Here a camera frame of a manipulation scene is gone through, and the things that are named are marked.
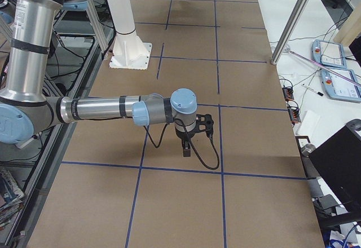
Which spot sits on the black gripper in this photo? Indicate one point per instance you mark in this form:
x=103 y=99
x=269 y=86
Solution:
x=184 y=134

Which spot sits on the orange circuit board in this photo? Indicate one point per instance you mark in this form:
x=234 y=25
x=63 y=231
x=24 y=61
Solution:
x=288 y=93
x=294 y=114

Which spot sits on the metal cup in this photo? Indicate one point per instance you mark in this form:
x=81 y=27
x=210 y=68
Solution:
x=307 y=149

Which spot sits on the reacher grabber stick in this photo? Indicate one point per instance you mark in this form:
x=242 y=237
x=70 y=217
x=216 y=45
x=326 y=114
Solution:
x=322 y=67

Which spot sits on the black marker pen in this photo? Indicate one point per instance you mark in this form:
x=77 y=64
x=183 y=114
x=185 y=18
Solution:
x=312 y=90

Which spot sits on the black computer case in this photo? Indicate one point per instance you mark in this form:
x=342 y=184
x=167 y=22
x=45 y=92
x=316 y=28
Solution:
x=337 y=161

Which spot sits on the lower teach pendant tablet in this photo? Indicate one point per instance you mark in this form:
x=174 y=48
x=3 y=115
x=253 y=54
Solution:
x=338 y=88

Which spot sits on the teach pendant tablet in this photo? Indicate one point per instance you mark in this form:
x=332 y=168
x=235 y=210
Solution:
x=338 y=88
x=329 y=53

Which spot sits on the upper teach pendant tablet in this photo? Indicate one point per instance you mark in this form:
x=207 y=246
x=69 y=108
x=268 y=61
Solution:
x=329 y=53

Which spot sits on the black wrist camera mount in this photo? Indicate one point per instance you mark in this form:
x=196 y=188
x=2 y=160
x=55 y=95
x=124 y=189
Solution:
x=204 y=123

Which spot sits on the white camera mast with base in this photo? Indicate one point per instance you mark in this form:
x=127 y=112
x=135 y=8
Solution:
x=129 y=51

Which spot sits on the aluminium frame post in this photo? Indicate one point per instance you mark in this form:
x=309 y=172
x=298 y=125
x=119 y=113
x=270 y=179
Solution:
x=288 y=30

